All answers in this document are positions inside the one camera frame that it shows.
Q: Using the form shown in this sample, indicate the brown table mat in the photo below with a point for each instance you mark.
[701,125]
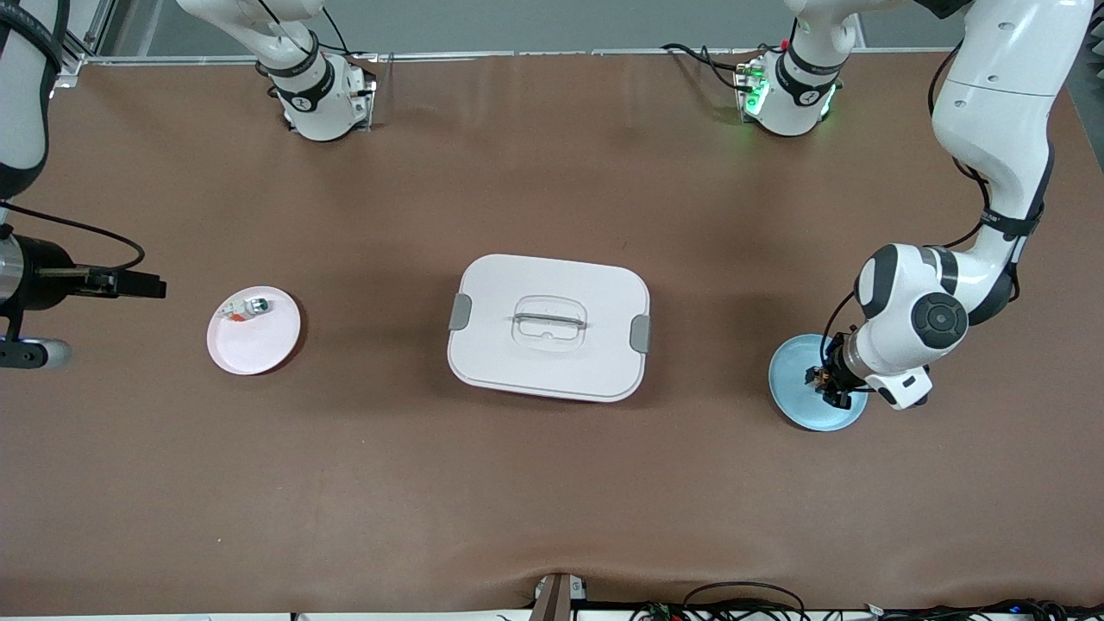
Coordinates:
[552,483]

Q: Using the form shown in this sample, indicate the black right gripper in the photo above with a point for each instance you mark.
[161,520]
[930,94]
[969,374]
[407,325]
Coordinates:
[47,274]

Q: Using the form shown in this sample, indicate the pink round plate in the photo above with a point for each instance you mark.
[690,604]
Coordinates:
[250,349]

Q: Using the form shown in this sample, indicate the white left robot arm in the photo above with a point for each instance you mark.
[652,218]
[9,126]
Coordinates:
[992,103]

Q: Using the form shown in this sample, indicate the light blue round plate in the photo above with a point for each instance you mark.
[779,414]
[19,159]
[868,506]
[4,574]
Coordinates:
[798,405]

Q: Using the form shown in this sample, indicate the green white push-button switch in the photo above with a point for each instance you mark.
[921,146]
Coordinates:
[252,306]

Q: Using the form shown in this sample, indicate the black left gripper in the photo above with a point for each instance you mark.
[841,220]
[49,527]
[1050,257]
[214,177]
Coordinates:
[833,369]

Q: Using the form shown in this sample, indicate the grey front camera mount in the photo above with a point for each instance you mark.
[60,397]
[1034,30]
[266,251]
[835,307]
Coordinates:
[556,599]

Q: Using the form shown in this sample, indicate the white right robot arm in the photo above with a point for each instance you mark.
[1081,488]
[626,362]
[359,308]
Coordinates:
[302,86]

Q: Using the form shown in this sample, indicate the silver table edge strip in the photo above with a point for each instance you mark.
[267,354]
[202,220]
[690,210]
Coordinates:
[561,53]

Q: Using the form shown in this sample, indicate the orange black push-button switch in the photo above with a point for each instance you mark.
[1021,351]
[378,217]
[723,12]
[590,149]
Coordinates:
[826,379]

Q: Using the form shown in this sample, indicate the aluminium frame profile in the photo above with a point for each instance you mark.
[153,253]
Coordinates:
[86,34]

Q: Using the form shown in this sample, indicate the white lidded box grey latches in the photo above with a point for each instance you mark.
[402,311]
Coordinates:
[552,362]

